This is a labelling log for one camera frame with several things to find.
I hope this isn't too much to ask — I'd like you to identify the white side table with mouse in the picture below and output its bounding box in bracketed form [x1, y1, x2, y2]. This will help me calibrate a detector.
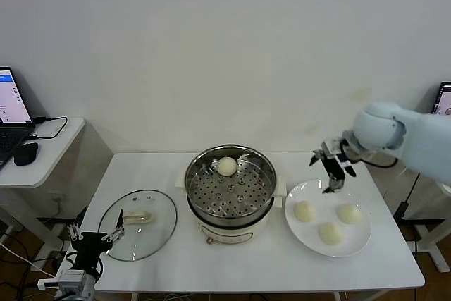
[0, 116, 114, 252]

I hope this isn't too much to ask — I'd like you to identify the stainless steel steamer tray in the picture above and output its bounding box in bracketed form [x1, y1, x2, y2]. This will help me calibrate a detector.
[185, 144, 278, 223]

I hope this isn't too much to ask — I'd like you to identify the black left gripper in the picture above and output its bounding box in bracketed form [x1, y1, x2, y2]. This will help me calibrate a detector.
[66, 205, 127, 273]

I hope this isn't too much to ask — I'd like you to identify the glass lid with cream handle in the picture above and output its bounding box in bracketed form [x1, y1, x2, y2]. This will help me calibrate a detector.
[98, 189, 178, 262]

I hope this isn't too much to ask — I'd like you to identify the black laptop with blue banner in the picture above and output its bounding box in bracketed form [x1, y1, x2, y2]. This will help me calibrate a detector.
[0, 66, 36, 171]

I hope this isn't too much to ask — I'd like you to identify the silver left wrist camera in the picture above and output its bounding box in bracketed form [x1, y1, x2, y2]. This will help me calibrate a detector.
[37, 268, 89, 290]

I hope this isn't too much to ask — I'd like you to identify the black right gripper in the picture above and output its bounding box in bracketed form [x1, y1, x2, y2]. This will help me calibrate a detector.
[309, 149, 348, 195]

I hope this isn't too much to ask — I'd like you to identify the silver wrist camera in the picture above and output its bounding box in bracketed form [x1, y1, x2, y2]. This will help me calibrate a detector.
[321, 137, 350, 159]
[37, 268, 89, 290]

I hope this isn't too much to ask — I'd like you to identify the grey laptop showing pictures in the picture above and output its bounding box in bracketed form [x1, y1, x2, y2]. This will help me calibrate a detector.
[432, 81, 451, 116]

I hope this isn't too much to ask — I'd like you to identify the black computer mouse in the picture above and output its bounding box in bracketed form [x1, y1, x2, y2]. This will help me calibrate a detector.
[13, 141, 39, 166]

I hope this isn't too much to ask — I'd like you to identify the white steamed baozi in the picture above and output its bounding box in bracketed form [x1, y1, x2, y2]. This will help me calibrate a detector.
[293, 200, 316, 223]
[318, 221, 345, 246]
[216, 156, 237, 177]
[337, 203, 363, 225]

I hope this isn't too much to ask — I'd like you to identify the white round plate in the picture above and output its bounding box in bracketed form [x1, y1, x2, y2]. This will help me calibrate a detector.
[284, 180, 373, 259]

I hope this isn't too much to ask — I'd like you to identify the white side table with label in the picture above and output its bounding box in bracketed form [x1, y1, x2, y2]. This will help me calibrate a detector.
[410, 170, 451, 274]

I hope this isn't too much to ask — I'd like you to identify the black laptop charger cable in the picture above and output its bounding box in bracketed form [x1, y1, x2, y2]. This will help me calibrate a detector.
[27, 116, 69, 140]

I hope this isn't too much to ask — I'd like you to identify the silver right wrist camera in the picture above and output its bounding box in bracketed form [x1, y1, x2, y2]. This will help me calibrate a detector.
[321, 137, 350, 159]

